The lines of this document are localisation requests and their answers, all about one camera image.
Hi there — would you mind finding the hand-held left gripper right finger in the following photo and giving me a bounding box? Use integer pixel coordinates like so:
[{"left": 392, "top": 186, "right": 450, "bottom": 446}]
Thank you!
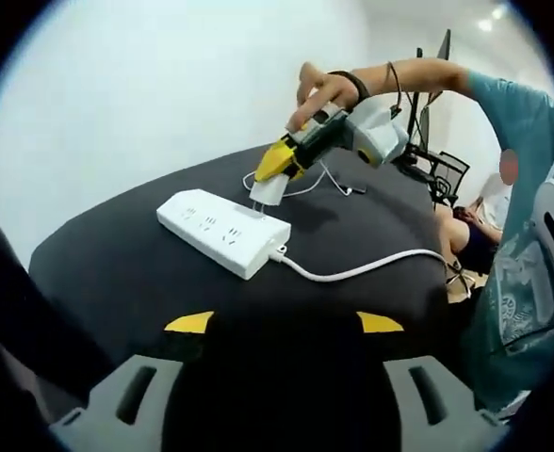
[{"left": 351, "top": 310, "right": 513, "bottom": 430}]

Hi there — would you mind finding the person in teal shirt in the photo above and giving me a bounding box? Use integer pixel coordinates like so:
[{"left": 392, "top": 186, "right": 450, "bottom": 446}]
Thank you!
[{"left": 459, "top": 68, "right": 554, "bottom": 416}]

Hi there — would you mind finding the black mesh office chair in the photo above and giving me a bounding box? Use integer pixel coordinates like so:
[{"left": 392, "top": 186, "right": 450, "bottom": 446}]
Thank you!
[{"left": 428, "top": 150, "right": 472, "bottom": 209}]

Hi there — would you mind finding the black monitor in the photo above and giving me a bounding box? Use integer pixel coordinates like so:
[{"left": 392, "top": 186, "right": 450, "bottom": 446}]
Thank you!
[{"left": 435, "top": 28, "right": 453, "bottom": 62}]

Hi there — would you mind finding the black wristband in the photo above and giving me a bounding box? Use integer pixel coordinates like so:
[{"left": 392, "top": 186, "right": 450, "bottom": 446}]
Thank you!
[{"left": 326, "top": 70, "right": 370, "bottom": 103}]

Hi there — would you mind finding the white power strip cable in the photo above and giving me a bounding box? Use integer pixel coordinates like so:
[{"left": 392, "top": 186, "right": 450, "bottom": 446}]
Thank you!
[{"left": 269, "top": 244, "right": 450, "bottom": 284}]

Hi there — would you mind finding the white charging cable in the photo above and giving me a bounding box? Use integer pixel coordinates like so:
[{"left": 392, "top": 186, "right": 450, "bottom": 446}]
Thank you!
[{"left": 241, "top": 160, "right": 368, "bottom": 197}]

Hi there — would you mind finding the person's right hand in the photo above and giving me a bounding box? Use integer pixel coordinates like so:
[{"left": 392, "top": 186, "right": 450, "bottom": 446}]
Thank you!
[{"left": 287, "top": 61, "right": 364, "bottom": 133}]

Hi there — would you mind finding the white charger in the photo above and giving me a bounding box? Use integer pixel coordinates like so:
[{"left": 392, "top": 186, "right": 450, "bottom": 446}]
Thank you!
[{"left": 248, "top": 175, "right": 288, "bottom": 219}]

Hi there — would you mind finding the white power strip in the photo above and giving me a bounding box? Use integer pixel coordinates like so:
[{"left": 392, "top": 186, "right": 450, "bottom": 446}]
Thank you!
[{"left": 155, "top": 188, "right": 292, "bottom": 283}]

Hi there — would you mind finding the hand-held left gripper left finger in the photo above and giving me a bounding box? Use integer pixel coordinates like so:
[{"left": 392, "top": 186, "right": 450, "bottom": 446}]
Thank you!
[{"left": 48, "top": 310, "right": 217, "bottom": 439}]

